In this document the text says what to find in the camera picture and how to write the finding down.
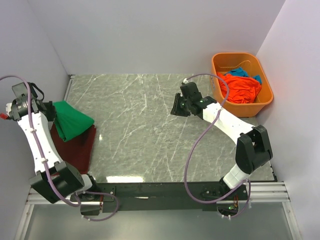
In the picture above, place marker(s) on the orange plastic basket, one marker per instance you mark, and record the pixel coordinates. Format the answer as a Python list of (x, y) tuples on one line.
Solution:
[(226, 61)]

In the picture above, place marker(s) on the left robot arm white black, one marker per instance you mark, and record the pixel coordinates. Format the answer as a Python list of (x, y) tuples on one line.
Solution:
[(55, 179)]

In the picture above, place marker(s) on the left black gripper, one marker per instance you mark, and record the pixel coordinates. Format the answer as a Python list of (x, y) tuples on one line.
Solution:
[(51, 112)]

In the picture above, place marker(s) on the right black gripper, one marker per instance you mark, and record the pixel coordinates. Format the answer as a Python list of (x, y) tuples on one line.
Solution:
[(175, 110)]

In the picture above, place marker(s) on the blue t shirt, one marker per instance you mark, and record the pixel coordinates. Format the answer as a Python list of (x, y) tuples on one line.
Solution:
[(240, 72)]

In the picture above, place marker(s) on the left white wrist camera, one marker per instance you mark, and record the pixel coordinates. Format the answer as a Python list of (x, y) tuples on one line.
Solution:
[(9, 112)]

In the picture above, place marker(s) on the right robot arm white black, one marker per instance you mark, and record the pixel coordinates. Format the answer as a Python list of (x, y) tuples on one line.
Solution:
[(253, 147)]

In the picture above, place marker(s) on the orange t shirt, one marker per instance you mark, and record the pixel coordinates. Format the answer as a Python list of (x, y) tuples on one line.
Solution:
[(242, 90)]

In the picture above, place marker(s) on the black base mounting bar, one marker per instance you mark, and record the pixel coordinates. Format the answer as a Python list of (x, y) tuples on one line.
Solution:
[(154, 196)]

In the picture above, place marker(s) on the green t shirt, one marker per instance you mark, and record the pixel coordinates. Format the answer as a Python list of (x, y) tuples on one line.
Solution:
[(70, 122)]

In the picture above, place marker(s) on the folded dark red t shirt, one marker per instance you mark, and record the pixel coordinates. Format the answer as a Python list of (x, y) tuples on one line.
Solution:
[(76, 151)]

